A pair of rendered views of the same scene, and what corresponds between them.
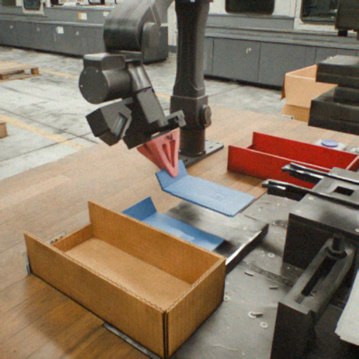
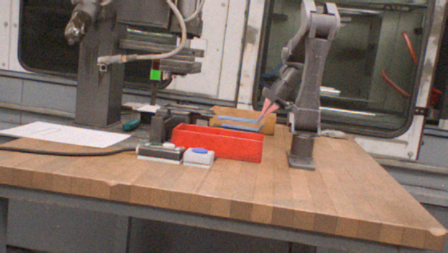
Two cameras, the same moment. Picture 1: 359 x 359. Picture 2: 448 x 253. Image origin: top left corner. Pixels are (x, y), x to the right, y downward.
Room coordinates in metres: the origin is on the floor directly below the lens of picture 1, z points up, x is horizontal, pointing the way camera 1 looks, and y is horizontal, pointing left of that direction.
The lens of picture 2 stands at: (1.87, -0.92, 1.18)
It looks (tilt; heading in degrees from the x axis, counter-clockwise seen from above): 9 degrees down; 148
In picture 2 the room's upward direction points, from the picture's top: 7 degrees clockwise
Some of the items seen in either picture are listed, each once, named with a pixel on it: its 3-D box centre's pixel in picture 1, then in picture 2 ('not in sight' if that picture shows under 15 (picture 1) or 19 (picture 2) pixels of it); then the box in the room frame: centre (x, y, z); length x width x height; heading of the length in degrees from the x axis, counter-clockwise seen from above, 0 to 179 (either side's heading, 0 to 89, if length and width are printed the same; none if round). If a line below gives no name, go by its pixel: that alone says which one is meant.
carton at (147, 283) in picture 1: (118, 270); (242, 121); (0.43, 0.08, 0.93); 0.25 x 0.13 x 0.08; 53
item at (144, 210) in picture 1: (170, 226); (242, 124); (0.53, 0.01, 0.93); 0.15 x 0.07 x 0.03; 52
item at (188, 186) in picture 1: (204, 185); (240, 115); (0.59, -0.04, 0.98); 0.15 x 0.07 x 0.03; 52
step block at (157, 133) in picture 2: not in sight; (158, 131); (0.73, -0.41, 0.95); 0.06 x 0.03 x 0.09; 143
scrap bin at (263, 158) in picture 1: (291, 162); (218, 142); (0.79, -0.25, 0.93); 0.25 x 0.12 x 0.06; 53
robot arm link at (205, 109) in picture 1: (191, 115); (303, 124); (0.89, -0.03, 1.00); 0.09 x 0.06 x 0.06; 62
